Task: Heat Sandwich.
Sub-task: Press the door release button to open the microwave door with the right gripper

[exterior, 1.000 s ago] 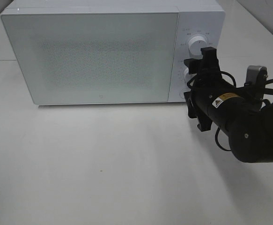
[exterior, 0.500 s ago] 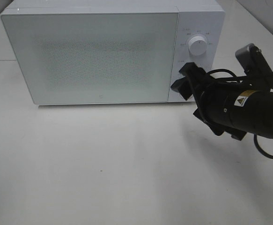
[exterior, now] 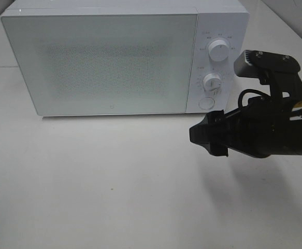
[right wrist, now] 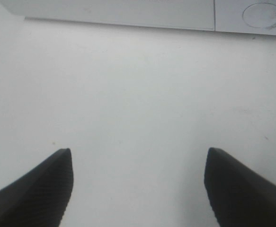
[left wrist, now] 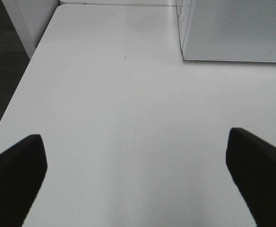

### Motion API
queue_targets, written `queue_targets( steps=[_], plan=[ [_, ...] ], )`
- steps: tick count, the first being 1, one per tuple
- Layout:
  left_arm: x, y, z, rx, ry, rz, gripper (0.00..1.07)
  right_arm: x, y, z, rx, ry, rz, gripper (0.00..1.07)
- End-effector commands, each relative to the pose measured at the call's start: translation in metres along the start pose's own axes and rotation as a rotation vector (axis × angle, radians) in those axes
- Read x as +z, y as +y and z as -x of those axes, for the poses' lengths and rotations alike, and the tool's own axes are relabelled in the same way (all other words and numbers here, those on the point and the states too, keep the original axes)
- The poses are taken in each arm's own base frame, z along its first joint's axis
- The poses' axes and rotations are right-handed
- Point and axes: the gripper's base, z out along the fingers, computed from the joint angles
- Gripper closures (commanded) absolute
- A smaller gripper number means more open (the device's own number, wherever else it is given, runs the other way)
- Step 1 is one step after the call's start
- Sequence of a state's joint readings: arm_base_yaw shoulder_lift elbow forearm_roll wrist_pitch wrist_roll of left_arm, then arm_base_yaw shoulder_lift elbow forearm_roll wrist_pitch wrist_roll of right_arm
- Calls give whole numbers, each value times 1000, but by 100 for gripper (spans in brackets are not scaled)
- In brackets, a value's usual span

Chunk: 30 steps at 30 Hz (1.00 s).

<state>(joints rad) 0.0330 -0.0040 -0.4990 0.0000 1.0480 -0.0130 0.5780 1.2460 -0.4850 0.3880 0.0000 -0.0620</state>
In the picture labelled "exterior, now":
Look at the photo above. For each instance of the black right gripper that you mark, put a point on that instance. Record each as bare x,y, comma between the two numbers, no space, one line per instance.
268,125

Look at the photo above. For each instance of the white round door button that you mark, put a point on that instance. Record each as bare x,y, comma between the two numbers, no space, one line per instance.
206,103

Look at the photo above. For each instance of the white microwave door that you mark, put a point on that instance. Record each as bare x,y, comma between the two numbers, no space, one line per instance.
104,65

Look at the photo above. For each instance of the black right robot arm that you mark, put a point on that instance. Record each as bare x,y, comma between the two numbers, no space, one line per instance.
262,125

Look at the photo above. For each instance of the white lower timer knob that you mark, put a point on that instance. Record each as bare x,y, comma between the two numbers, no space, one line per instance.
212,81

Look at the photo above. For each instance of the white upper power knob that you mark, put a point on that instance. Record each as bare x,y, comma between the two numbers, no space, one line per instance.
218,49

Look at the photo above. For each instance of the white microwave oven body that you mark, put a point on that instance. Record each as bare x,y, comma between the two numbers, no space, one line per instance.
215,19

